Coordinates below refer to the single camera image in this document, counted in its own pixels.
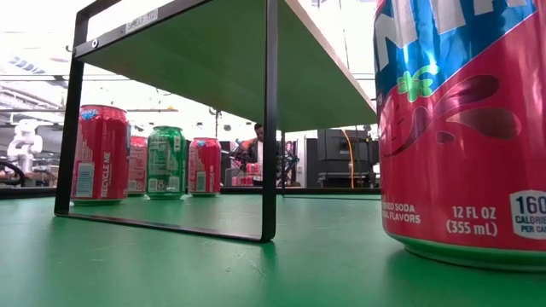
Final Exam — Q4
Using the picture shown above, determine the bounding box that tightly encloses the black equipment cabinet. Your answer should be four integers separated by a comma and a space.
305, 127, 380, 189

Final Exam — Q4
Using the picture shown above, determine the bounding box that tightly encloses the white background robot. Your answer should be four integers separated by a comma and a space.
6, 118, 44, 174

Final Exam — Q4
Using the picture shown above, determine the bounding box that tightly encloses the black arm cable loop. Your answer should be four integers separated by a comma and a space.
0, 159, 26, 188

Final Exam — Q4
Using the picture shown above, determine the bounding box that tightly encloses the green Sprite soda can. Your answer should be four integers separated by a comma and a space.
145, 125, 189, 201

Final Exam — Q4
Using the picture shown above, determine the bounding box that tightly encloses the orange hanging cable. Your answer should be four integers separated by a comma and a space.
340, 129, 356, 189

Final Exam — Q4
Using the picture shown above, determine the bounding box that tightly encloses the red Fanta soda can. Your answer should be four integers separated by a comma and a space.
70, 104, 131, 206
373, 0, 546, 273
188, 136, 223, 198
127, 135, 149, 198

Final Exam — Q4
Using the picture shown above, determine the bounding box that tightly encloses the person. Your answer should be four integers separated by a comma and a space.
246, 122, 265, 188

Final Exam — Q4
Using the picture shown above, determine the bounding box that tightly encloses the red can pack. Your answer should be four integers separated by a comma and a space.
231, 162, 264, 188

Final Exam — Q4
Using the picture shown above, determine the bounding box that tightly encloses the wooden board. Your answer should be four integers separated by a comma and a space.
54, 0, 382, 244

